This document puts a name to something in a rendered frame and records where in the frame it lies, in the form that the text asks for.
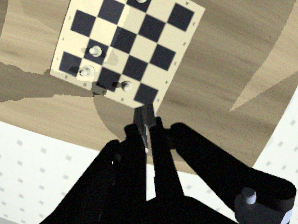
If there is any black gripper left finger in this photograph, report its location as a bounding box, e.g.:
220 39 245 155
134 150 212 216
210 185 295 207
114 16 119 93
39 106 148 224

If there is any cream chessboard with black squares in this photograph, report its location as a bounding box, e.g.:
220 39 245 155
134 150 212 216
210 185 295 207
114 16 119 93
50 0 205 113

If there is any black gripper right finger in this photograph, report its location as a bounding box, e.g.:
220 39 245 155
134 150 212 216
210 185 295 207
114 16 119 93
147 103 297 224

